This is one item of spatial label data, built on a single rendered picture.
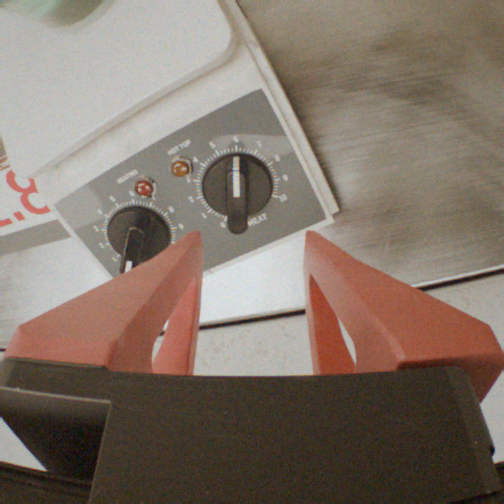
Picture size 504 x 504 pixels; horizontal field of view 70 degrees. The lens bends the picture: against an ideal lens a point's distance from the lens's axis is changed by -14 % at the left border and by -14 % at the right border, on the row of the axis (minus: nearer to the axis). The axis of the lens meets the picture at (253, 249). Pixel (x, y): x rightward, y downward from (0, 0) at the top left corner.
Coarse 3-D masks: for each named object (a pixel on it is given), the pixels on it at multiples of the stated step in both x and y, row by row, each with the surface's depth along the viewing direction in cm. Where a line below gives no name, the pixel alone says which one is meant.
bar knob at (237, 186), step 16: (224, 160) 18; (240, 160) 17; (256, 160) 18; (208, 176) 18; (224, 176) 18; (240, 176) 17; (256, 176) 18; (208, 192) 19; (224, 192) 19; (240, 192) 17; (256, 192) 19; (224, 208) 19; (240, 208) 18; (256, 208) 19; (240, 224) 18
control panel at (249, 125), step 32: (256, 96) 16; (192, 128) 17; (224, 128) 17; (256, 128) 17; (128, 160) 18; (160, 160) 18; (192, 160) 18; (288, 160) 18; (96, 192) 19; (128, 192) 19; (160, 192) 19; (192, 192) 19; (288, 192) 19; (96, 224) 20; (192, 224) 20; (224, 224) 20; (256, 224) 20; (288, 224) 20; (96, 256) 21; (224, 256) 21
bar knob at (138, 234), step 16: (128, 208) 19; (144, 208) 19; (112, 224) 19; (128, 224) 19; (144, 224) 18; (160, 224) 19; (112, 240) 20; (128, 240) 18; (144, 240) 19; (160, 240) 20; (128, 256) 19; (144, 256) 21
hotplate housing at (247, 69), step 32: (224, 0) 16; (224, 64) 16; (256, 64) 16; (192, 96) 17; (224, 96) 16; (128, 128) 17; (160, 128) 17; (288, 128) 17; (64, 160) 18; (96, 160) 18; (64, 192) 19; (320, 192) 19; (64, 224) 20; (320, 224) 21
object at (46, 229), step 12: (48, 216) 26; (12, 228) 27; (24, 228) 27; (36, 228) 27; (48, 228) 26; (60, 228) 26; (0, 240) 28; (12, 240) 27; (24, 240) 27; (36, 240) 27; (48, 240) 27; (0, 252) 28; (12, 252) 28
